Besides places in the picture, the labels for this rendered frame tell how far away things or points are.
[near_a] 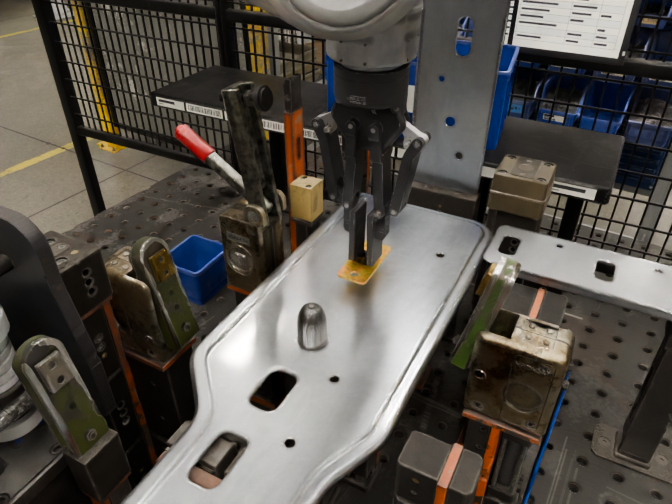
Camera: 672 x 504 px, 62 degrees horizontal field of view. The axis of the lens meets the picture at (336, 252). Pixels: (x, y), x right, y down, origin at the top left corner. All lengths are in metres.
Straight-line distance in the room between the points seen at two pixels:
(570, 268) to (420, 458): 0.35
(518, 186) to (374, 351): 0.36
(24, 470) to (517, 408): 0.48
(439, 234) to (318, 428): 0.36
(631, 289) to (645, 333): 0.44
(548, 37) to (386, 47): 0.59
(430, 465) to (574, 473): 0.43
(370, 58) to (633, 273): 0.44
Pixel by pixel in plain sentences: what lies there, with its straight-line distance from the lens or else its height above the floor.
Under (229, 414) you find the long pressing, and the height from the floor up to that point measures 1.00.
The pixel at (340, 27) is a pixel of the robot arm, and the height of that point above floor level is 1.35.
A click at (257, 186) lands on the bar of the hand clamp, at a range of 0.68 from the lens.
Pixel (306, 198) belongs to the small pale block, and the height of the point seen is 1.05.
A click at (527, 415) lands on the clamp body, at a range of 0.62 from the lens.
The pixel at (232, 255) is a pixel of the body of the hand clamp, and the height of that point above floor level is 0.99.
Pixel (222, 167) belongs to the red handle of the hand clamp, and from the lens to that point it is 0.72.
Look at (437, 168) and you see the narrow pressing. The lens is 0.89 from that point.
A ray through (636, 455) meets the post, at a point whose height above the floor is 0.72.
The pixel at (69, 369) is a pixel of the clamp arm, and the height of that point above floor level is 1.07.
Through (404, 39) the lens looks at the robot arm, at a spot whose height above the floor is 1.29.
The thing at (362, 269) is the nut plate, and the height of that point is 1.02.
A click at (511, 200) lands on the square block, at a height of 1.02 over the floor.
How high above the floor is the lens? 1.42
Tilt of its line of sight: 35 degrees down
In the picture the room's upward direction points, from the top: straight up
